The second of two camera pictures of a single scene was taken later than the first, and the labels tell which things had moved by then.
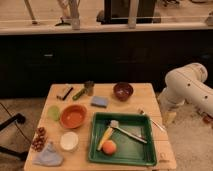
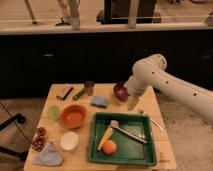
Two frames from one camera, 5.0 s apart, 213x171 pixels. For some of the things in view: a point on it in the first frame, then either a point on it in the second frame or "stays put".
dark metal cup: (89, 87) stays put
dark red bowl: (123, 90) stays put
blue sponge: (100, 101) stays put
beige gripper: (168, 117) to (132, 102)
